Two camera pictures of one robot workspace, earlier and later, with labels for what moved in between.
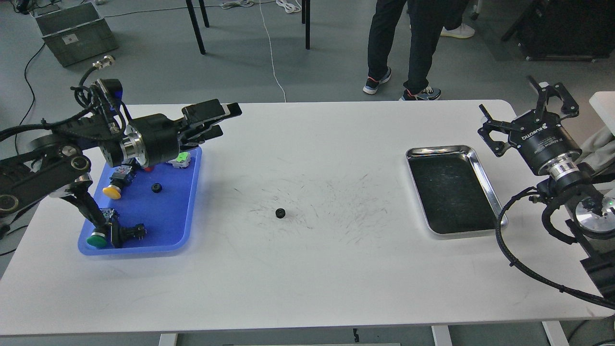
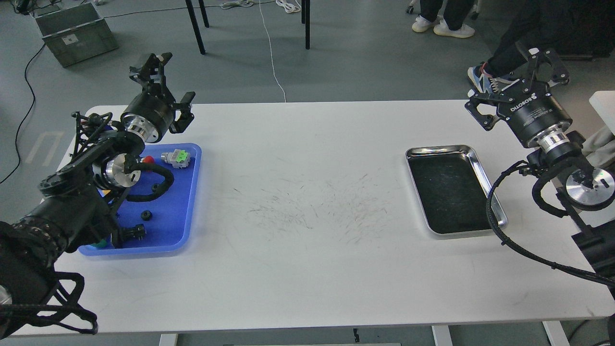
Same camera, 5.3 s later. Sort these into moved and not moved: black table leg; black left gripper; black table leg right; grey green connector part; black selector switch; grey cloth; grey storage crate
Moved: black left gripper
Not moved: grey storage crate; grey cloth; black table leg; black table leg right; grey green connector part; black selector switch
